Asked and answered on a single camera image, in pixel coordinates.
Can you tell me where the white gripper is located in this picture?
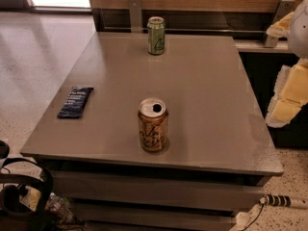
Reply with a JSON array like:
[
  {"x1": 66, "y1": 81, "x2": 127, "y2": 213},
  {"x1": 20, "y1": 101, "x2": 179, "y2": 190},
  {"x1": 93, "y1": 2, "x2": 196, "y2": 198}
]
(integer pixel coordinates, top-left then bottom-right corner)
[{"x1": 266, "y1": 0, "x2": 308, "y2": 128}]

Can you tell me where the right metal bracket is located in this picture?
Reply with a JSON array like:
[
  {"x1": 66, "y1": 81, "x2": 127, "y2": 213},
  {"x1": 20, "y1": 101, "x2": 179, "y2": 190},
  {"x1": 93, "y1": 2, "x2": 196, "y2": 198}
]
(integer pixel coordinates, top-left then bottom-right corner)
[{"x1": 263, "y1": 0, "x2": 295, "y2": 48}]

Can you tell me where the black bag with strap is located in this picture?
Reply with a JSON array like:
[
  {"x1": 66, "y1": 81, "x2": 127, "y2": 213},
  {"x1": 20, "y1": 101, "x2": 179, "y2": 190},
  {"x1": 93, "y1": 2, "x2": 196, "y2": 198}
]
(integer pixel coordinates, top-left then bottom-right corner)
[{"x1": 0, "y1": 140, "x2": 55, "y2": 231}]

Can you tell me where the blue rxbar wrapper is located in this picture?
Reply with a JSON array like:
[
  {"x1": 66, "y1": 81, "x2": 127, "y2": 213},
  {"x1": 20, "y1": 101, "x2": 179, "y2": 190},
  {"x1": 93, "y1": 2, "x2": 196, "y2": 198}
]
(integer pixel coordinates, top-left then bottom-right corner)
[{"x1": 57, "y1": 87, "x2": 94, "y2": 118}]

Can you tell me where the grey drawer cabinet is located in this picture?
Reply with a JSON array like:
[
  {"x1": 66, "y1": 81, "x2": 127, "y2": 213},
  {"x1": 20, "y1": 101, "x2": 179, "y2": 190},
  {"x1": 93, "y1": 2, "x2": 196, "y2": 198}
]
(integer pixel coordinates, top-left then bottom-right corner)
[{"x1": 22, "y1": 33, "x2": 283, "y2": 231}]

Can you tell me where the metal bracket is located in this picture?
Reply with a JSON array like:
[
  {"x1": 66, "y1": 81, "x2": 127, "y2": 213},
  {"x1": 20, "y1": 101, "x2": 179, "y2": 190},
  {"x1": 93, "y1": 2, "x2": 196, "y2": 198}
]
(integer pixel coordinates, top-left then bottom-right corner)
[
  {"x1": 263, "y1": 0, "x2": 295, "y2": 48},
  {"x1": 128, "y1": 0, "x2": 142, "y2": 33}
]

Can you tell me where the orange soda can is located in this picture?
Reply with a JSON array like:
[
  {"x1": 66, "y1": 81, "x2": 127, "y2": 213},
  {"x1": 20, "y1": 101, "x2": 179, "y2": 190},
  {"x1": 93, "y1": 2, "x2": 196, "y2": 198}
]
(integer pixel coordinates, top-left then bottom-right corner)
[{"x1": 138, "y1": 97, "x2": 168, "y2": 152}]

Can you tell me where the left metal bracket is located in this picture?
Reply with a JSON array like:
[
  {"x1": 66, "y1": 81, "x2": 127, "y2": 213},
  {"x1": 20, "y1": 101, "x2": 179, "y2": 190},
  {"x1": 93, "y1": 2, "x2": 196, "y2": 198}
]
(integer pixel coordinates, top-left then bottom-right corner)
[{"x1": 128, "y1": 0, "x2": 142, "y2": 33}]

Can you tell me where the striped power strip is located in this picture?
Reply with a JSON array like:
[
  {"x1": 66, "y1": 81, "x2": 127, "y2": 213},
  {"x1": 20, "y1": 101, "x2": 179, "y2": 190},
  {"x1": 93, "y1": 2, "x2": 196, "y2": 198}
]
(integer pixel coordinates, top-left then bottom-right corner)
[{"x1": 259, "y1": 193, "x2": 308, "y2": 210}]

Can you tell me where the green soda can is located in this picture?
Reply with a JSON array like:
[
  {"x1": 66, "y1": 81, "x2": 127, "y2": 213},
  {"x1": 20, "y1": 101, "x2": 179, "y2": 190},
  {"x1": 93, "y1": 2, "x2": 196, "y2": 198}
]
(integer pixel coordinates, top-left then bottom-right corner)
[{"x1": 147, "y1": 16, "x2": 165, "y2": 55}]

